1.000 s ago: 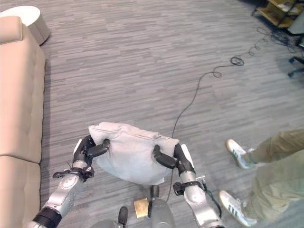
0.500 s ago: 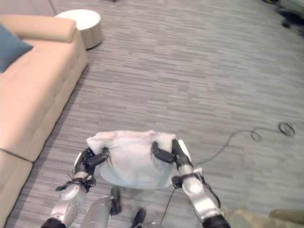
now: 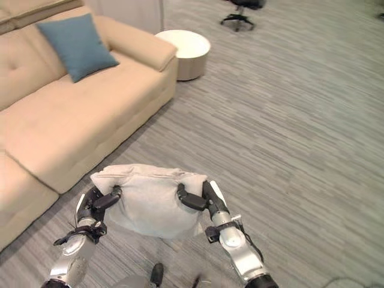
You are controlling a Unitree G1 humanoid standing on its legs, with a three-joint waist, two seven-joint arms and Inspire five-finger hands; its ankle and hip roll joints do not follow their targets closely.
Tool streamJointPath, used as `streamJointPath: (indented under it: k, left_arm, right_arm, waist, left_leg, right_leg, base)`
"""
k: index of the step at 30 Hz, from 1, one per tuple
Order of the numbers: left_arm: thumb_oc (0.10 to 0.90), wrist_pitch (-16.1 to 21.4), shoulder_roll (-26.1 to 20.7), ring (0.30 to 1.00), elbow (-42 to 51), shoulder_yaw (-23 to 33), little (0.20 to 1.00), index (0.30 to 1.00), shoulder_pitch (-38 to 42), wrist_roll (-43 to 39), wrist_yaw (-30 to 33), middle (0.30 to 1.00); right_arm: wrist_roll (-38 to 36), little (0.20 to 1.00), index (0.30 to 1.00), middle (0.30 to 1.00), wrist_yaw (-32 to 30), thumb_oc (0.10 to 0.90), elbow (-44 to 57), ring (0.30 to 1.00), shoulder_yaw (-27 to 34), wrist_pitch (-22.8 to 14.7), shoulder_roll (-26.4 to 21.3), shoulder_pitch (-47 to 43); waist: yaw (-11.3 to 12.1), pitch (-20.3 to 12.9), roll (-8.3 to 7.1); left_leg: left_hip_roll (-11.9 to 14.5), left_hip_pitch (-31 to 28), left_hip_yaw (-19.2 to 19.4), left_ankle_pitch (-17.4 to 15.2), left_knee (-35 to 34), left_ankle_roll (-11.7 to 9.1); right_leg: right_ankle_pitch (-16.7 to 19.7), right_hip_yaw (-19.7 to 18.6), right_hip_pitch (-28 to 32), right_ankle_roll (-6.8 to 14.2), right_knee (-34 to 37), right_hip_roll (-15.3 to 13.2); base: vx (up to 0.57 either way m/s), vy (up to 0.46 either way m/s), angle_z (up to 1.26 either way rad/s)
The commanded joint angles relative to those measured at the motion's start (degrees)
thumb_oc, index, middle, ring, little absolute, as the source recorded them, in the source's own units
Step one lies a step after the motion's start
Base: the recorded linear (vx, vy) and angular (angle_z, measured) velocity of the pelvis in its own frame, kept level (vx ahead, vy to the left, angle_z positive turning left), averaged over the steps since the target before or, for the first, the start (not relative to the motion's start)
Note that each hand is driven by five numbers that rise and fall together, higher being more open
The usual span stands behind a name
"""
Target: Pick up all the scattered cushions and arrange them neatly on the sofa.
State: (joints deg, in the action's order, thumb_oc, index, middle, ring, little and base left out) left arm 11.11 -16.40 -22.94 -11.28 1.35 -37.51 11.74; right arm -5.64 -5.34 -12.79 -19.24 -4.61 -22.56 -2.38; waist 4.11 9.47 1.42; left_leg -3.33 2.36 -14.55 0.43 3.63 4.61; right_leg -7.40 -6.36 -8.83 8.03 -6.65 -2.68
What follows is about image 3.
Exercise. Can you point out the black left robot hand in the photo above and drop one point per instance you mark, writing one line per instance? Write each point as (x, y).
(100, 201)

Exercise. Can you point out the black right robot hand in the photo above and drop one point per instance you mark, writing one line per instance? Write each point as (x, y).
(195, 201)

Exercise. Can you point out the white cushion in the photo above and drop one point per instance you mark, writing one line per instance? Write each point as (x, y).
(150, 198)

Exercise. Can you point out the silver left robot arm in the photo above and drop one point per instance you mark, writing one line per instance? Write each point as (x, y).
(75, 249)

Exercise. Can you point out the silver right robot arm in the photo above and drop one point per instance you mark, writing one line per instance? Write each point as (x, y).
(240, 246)

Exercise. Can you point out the beige fabric sofa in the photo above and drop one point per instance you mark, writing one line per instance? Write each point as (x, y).
(75, 114)

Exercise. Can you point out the round white side table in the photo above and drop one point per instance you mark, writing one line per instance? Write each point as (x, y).
(187, 52)

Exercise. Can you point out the blue cushion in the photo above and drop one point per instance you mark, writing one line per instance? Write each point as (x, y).
(79, 46)

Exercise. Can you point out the black office chair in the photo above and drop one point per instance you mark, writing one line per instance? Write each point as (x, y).
(240, 15)

